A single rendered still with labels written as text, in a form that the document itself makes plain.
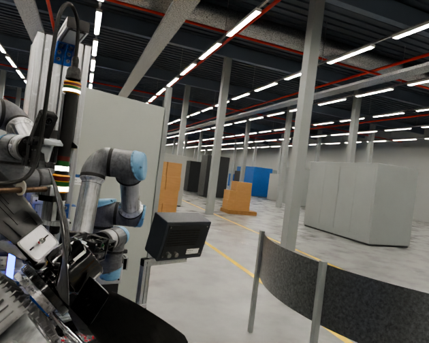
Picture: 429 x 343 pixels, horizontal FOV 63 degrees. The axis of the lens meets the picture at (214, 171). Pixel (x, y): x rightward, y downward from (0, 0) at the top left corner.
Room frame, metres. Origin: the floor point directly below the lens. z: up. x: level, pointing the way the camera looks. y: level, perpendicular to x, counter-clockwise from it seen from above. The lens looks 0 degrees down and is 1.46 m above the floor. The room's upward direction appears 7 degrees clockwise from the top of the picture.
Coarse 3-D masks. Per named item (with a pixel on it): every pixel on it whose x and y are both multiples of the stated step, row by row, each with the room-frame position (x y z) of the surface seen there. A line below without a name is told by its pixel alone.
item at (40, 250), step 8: (32, 232) 0.82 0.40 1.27; (40, 232) 0.83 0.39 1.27; (48, 232) 0.85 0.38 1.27; (24, 240) 0.79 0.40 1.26; (32, 240) 0.80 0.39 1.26; (48, 240) 0.84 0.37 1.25; (56, 240) 0.85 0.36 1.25; (24, 248) 0.77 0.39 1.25; (40, 248) 0.81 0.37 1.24; (48, 248) 0.82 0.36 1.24; (32, 256) 0.78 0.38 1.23; (40, 256) 0.79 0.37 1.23
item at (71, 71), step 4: (76, 56) 0.90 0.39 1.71; (72, 60) 0.90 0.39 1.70; (76, 60) 0.90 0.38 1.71; (72, 64) 0.90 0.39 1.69; (76, 64) 0.90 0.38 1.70; (68, 68) 0.89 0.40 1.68; (72, 68) 0.89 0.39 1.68; (76, 68) 0.89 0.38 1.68; (68, 72) 0.89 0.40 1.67; (72, 72) 0.89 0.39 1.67; (76, 72) 0.89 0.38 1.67; (80, 72) 0.90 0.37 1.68; (68, 76) 0.89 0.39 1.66; (72, 76) 0.89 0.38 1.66; (76, 76) 0.89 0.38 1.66; (80, 76) 0.91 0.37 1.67; (72, 80) 0.92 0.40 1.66; (76, 80) 0.92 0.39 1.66; (80, 80) 0.91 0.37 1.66; (64, 196) 0.90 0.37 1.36; (64, 200) 0.90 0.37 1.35; (64, 204) 0.90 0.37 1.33; (56, 216) 0.89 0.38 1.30; (52, 228) 0.89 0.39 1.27; (56, 228) 0.89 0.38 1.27; (52, 232) 0.89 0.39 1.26; (56, 232) 0.90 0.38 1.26
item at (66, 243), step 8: (56, 184) 0.61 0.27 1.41; (56, 192) 0.57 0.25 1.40; (56, 200) 0.56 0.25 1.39; (64, 208) 0.67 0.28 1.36; (64, 216) 0.62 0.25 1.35; (64, 224) 0.59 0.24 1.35; (64, 240) 0.53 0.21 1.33; (64, 248) 0.53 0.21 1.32; (64, 256) 0.53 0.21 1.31; (64, 264) 0.54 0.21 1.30; (64, 272) 0.54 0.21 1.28; (64, 280) 0.54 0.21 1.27; (64, 288) 0.54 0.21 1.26; (64, 296) 0.54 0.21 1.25
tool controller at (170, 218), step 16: (160, 224) 1.54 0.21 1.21; (176, 224) 1.54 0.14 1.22; (192, 224) 1.60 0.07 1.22; (208, 224) 1.67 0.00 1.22; (160, 240) 1.53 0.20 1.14; (176, 240) 1.57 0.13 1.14; (192, 240) 1.64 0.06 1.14; (160, 256) 1.54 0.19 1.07; (176, 256) 1.58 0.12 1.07; (192, 256) 1.68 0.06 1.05
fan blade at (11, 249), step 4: (0, 244) 1.00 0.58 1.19; (4, 244) 1.01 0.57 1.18; (8, 244) 1.02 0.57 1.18; (12, 244) 1.03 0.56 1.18; (0, 248) 0.97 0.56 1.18; (4, 248) 0.97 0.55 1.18; (8, 248) 0.97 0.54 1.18; (12, 248) 0.98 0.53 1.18; (16, 248) 0.98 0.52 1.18; (8, 252) 0.94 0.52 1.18; (12, 252) 0.94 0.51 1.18; (16, 252) 0.94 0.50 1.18; (20, 252) 0.95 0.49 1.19; (16, 256) 0.92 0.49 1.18; (20, 256) 0.92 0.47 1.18; (24, 256) 0.92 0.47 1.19; (24, 260) 0.89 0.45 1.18; (28, 260) 0.90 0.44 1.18
